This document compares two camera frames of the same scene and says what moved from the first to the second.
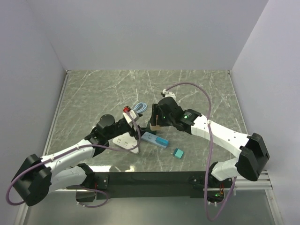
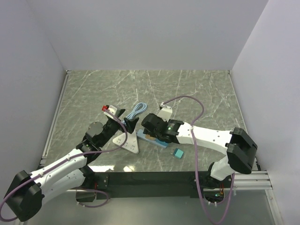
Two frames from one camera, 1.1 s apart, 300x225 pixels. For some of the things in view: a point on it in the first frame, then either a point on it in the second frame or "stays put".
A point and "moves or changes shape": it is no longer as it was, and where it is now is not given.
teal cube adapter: [178, 153] stays put
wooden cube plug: [155, 128] moves or changes shape
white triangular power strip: [127, 141] stays put
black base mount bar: [179, 185] stays put
